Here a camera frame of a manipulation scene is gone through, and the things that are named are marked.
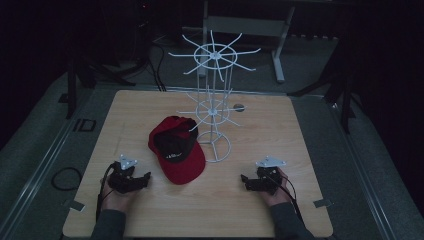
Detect grey tape piece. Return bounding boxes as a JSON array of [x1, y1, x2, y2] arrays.
[[67, 199, 86, 213], [312, 198, 334, 209]]

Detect red baseball cap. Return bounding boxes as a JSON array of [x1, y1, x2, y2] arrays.
[[147, 115, 207, 186]]

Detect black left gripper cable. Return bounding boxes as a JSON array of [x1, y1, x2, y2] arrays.
[[95, 162, 117, 224]]

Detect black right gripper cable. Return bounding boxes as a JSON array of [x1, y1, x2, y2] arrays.
[[272, 172, 305, 225]]

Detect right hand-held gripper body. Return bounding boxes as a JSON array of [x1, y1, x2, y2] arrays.
[[249, 155, 288, 196]]

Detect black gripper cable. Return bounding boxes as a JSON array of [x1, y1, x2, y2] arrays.
[[272, 172, 305, 225], [95, 162, 117, 224]]

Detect grey metal table frame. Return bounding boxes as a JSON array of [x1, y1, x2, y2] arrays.
[[198, 0, 297, 84]]

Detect person's left hand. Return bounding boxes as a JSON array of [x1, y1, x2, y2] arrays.
[[100, 178, 138, 213]]

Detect person's right hand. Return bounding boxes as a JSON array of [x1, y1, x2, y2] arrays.
[[259, 166, 296, 208]]

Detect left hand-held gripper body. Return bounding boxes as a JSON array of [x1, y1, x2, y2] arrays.
[[107, 153, 144, 195]]

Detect black tripod stand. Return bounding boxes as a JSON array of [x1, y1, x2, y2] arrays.
[[58, 49, 151, 120], [288, 39, 361, 135]]

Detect metal floor rail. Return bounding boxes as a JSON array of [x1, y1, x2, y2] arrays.
[[324, 96, 399, 240], [0, 87, 98, 240]]

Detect black floor cables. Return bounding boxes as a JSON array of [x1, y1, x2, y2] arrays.
[[145, 33, 168, 93]]

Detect white wire display rack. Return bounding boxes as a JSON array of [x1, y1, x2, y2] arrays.
[[167, 29, 262, 164]]

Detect black cable loop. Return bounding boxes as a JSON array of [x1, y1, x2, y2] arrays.
[[50, 166, 84, 192]]

